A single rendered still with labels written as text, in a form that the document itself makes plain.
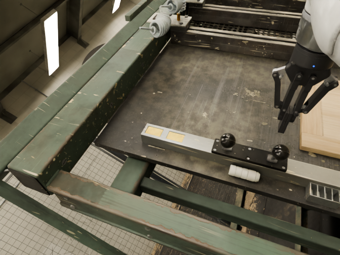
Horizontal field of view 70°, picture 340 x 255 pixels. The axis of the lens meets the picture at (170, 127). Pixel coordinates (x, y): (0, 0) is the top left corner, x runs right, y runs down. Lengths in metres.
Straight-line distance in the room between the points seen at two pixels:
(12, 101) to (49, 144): 5.20
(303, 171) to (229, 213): 0.22
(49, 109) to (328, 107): 1.21
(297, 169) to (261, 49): 0.61
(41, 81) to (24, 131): 4.82
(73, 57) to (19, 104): 1.66
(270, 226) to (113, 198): 0.41
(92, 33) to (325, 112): 6.46
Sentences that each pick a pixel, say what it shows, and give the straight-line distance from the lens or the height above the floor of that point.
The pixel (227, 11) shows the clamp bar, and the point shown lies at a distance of 1.42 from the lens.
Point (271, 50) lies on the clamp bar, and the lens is 1.17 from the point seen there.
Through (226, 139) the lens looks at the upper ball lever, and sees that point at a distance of 0.58.
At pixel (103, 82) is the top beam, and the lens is 0.87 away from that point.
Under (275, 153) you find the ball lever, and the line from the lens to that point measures 0.59.
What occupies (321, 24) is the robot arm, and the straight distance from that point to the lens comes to 0.31.
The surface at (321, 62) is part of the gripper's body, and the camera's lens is 0.53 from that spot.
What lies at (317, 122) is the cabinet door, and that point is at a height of 1.27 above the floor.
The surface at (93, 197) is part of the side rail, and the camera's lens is 0.65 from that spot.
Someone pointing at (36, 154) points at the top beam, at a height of 1.93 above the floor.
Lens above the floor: 1.76
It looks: 8 degrees down
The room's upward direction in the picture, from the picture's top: 57 degrees counter-clockwise
